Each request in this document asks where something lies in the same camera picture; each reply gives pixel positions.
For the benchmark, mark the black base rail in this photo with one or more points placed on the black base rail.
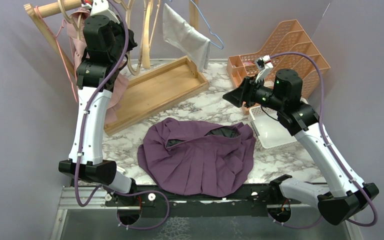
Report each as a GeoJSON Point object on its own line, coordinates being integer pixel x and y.
{"type": "Point", "coordinates": [251, 199]}

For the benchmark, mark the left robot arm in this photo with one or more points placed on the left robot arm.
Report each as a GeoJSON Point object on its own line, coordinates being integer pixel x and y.
{"type": "Point", "coordinates": [106, 46]}

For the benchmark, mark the small white blue box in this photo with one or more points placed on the small white blue box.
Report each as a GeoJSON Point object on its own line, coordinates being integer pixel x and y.
{"type": "Point", "coordinates": [121, 170]}

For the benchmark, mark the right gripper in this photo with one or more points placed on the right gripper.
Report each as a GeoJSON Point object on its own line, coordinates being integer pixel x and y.
{"type": "Point", "coordinates": [238, 95]}

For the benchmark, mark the pink skirt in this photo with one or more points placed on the pink skirt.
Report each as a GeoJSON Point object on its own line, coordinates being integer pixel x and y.
{"type": "Point", "coordinates": [79, 44]}

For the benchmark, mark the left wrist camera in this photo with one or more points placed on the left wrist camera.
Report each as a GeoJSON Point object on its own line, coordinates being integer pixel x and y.
{"type": "Point", "coordinates": [101, 7]}

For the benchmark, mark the pink wire hanger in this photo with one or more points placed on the pink wire hanger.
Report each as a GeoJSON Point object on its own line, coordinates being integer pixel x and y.
{"type": "Point", "coordinates": [61, 52]}

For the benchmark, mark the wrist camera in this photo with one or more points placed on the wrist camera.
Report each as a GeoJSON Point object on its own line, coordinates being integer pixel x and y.
{"type": "Point", "coordinates": [265, 66]}
{"type": "Point", "coordinates": [101, 7]}

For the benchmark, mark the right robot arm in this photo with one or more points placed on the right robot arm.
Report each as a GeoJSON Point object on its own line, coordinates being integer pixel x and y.
{"type": "Point", "coordinates": [345, 194]}

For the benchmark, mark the white skirt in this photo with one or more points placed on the white skirt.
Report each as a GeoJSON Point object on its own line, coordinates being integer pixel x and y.
{"type": "Point", "coordinates": [197, 52]}

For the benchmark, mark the blue wire hanger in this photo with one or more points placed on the blue wire hanger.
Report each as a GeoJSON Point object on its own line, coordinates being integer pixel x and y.
{"type": "Point", "coordinates": [210, 30]}

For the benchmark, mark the white perforated basket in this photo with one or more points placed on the white perforated basket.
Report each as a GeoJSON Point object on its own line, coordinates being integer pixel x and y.
{"type": "Point", "coordinates": [269, 133]}

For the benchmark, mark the purple garment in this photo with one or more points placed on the purple garment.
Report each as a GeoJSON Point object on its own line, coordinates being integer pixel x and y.
{"type": "Point", "coordinates": [198, 157]}

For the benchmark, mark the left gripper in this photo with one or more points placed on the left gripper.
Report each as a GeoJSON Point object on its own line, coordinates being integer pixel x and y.
{"type": "Point", "coordinates": [130, 43]}

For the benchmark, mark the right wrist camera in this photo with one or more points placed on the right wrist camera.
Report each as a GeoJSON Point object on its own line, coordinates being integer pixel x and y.
{"type": "Point", "coordinates": [265, 66]}

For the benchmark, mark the wooden clothes rack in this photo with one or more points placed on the wooden clothes rack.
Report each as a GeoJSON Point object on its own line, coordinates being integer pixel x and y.
{"type": "Point", "coordinates": [148, 93]}

